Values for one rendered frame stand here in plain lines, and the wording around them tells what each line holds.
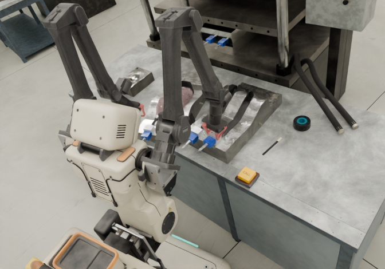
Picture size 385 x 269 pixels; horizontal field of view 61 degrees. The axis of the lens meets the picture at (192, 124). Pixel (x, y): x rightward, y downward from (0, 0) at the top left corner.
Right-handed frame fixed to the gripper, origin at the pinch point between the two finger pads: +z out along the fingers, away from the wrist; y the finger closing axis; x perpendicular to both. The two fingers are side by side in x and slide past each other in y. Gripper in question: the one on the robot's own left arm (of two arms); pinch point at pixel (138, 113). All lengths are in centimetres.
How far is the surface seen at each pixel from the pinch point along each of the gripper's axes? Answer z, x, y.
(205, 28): 45, -81, 9
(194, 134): 9.3, 1.6, -29.2
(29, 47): 150, -100, 354
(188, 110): 18.0, -12.1, -16.3
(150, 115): 17.3, -4.9, 5.6
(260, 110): 20, -20, -54
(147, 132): 11.1, 6.2, -1.4
